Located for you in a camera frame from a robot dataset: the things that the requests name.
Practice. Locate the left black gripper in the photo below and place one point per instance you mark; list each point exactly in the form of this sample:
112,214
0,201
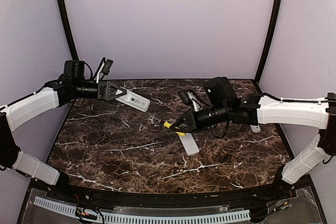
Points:
106,91

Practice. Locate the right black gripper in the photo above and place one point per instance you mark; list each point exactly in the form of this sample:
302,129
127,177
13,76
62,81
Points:
188,116

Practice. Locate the white remote with display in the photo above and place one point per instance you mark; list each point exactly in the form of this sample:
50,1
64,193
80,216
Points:
135,101

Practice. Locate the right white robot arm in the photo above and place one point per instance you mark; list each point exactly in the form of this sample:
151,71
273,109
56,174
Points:
264,108

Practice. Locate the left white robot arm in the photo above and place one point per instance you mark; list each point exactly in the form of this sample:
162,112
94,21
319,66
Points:
25,122

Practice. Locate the white centre remote control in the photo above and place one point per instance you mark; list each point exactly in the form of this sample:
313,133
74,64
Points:
189,144

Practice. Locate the white remote control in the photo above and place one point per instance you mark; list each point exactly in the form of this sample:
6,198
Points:
255,128
189,144

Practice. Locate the white right remote control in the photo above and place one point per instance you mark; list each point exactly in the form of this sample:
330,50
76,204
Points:
255,128

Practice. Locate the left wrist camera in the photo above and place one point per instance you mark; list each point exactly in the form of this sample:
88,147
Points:
103,69

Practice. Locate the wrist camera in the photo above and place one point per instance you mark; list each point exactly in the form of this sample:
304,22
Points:
189,98
103,69

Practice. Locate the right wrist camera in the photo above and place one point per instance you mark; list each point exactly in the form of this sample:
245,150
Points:
189,98

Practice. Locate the left black frame post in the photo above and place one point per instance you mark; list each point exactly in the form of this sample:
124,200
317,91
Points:
68,27

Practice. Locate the black frame post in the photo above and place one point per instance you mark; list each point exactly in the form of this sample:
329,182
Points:
268,41
68,27

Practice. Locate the black front table rail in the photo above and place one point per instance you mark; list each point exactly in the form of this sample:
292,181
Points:
250,197

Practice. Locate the white slotted cable duct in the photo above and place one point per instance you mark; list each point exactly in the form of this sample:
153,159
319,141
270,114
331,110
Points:
120,214

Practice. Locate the right black frame post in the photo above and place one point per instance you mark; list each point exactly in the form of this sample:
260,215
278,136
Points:
268,41

